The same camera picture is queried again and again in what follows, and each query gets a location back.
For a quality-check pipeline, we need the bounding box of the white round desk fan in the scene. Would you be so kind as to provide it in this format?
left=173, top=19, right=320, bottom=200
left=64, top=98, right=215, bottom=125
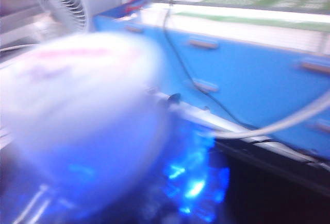
left=27, top=0, right=141, bottom=36

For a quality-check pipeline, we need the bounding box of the thin black monitor cable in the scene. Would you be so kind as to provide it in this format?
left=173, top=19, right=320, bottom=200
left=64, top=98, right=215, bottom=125
left=162, top=2, right=258, bottom=129

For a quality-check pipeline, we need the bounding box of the clear mineral water bottle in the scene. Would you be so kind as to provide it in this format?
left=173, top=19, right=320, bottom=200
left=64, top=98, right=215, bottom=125
left=0, top=30, right=230, bottom=224

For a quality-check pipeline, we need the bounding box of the white flat box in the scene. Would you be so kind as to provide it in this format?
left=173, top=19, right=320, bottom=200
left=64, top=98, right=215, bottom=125
left=152, top=2, right=330, bottom=55

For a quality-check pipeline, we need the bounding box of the white cable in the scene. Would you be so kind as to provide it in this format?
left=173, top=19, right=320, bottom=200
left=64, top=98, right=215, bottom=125
left=149, top=87, right=330, bottom=139

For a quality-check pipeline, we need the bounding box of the blue wooden organizer box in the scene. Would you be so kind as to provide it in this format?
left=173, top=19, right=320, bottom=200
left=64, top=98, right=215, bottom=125
left=92, top=0, right=330, bottom=160

